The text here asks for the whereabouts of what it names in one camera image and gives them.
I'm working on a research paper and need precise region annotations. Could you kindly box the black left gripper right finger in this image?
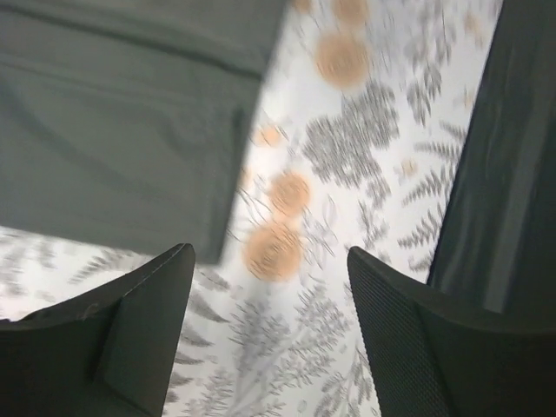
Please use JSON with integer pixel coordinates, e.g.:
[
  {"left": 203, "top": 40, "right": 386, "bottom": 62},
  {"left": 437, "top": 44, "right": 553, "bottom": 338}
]
[{"left": 347, "top": 247, "right": 555, "bottom": 417}]

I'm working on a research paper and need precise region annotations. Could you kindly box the dark grey t shirt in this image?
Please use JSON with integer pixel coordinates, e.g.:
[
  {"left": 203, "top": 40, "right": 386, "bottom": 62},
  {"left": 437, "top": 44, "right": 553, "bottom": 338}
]
[{"left": 1, "top": 1, "right": 287, "bottom": 264}]

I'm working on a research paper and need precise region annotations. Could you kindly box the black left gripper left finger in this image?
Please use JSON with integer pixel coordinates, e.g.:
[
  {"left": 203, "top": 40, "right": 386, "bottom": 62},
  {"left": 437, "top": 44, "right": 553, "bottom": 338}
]
[{"left": 1, "top": 244, "right": 195, "bottom": 416}]

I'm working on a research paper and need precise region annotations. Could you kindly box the floral patterned table mat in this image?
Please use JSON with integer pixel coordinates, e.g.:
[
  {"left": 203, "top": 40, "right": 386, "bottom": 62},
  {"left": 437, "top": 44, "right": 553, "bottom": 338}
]
[{"left": 1, "top": 1, "right": 501, "bottom": 416}]

